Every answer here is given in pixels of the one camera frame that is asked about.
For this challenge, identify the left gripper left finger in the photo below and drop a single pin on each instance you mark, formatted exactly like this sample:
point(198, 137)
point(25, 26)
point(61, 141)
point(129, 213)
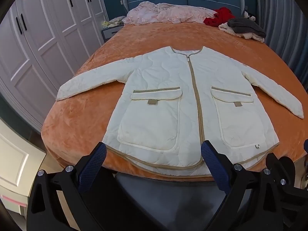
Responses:
point(75, 183)

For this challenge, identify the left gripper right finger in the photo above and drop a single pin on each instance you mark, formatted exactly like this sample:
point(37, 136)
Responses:
point(233, 180)

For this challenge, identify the white quilted jacket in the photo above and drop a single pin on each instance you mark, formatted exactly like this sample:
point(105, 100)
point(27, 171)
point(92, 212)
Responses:
point(175, 100)

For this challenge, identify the white door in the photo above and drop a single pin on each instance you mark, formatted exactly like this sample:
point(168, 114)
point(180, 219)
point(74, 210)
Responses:
point(20, 162)

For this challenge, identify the orange plush bedspread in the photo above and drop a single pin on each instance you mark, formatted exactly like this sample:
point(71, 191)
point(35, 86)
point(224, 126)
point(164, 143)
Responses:
point(73, 127)

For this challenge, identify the white panelled wardrobe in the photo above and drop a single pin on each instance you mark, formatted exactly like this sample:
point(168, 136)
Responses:
point(43, 44)

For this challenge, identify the grey nightstand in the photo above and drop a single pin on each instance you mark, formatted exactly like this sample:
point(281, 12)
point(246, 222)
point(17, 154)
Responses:
point(108, 33)

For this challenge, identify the dark grey knit garment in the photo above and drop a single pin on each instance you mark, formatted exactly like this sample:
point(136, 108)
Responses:
point(243, 25)

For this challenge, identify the yellowish cloth on nightstand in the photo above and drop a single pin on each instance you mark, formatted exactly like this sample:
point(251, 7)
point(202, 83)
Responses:
point(113, 23)

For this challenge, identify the black white plush toy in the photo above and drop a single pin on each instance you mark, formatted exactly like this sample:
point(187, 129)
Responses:
point(249, 16)

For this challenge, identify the red garment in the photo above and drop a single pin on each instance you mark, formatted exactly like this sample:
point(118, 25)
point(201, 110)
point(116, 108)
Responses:
point(221, 15)

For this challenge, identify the grey blue curtain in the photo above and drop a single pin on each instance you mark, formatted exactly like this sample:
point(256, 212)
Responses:
point(286, 33)

